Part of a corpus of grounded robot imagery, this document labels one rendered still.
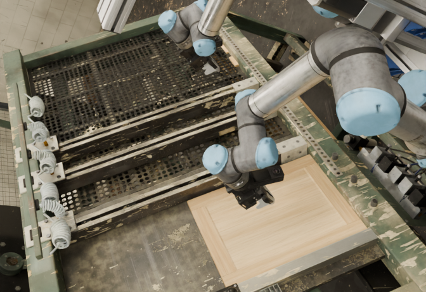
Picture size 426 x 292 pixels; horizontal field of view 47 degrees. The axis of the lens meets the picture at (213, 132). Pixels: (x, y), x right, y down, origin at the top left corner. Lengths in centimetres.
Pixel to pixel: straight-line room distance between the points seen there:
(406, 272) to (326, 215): 35
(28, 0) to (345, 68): 651
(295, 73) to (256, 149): 23
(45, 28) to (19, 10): 43
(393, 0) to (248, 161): 55
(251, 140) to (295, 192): 75
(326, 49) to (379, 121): 19
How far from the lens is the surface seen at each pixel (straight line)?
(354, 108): 97
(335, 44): 105
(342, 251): 182
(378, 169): 209
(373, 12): 147
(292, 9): 387
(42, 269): 191
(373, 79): 99
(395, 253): 184
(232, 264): 182
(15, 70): 293
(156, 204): 199
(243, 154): 128
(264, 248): 185
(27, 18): 743
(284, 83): 119
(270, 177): 144
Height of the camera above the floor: 240
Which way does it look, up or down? 33 degrees down
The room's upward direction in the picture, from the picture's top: 80 degrees counter-clockwise
